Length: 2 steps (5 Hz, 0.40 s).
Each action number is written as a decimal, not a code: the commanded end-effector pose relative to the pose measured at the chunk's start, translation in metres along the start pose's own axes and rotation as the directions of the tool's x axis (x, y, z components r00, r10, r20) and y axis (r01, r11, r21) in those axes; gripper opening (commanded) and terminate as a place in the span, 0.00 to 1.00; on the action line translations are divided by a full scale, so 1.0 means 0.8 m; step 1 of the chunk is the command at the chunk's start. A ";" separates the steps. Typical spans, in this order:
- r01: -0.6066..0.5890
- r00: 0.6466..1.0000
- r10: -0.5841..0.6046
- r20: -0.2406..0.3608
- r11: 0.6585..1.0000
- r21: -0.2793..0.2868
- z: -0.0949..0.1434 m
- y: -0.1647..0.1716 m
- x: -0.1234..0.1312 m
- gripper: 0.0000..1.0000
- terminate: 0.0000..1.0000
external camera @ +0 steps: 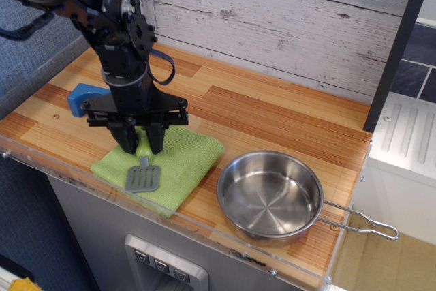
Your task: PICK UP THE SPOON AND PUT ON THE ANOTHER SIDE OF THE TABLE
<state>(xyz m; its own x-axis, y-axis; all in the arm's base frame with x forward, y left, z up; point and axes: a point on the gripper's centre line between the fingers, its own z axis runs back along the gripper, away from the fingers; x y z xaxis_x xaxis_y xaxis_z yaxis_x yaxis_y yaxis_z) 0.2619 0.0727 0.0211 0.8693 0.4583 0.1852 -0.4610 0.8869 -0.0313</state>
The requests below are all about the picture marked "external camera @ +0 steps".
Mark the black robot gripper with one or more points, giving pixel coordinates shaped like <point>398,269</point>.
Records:
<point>139,103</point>

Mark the green handled grey spatula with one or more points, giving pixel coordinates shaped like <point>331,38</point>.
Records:
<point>143,177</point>

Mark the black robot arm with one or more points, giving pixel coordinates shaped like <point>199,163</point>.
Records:
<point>123,40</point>

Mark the green folded cloth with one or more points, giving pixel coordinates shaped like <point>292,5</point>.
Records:
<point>184,162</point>

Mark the blue arch block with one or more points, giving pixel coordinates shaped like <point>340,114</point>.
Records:
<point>81,93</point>

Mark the clear acrylic front guard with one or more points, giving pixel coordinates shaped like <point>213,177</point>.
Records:
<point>71,236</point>

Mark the grey control panel with buttons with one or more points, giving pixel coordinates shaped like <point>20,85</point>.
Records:
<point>163,265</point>

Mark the yellow object at corner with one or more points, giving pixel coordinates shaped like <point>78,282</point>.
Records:
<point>23,285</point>

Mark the white ridged side counter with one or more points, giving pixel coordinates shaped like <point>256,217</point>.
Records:
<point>397,182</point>

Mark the silver pot with wire handle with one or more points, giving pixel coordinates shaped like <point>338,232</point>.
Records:
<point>272,199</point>

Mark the dark right vertical post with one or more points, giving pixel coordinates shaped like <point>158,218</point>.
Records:
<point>406,26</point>

